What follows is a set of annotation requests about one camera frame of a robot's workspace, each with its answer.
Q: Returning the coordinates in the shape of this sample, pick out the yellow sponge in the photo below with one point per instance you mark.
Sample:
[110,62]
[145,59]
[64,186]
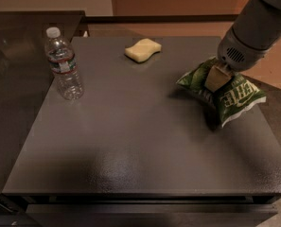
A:
[142,50]

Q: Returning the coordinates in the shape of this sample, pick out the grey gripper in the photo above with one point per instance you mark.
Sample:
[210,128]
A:
[238,55]

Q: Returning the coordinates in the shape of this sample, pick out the green jalapeno chip bag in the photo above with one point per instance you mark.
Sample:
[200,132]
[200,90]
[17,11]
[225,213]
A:
[231,101]

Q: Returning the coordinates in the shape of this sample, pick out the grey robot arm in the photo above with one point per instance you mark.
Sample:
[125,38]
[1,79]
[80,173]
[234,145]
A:
[258,14]

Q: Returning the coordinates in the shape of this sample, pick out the clear plastic water bottle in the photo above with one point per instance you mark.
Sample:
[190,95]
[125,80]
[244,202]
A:
[61,57]

